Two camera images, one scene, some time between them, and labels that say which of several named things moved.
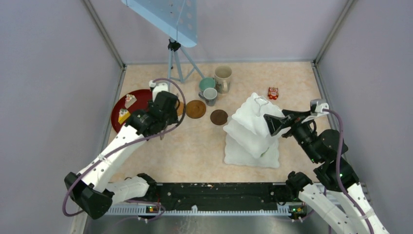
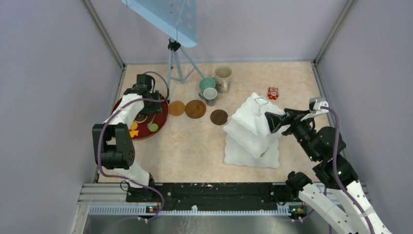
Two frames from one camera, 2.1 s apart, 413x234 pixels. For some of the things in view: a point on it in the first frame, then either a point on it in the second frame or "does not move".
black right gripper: x=275 y=124 does not move
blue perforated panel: x=178 y=18 does not move
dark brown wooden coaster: x=218 y=117 does not move
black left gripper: x=174 y=117 to x=156 y=107
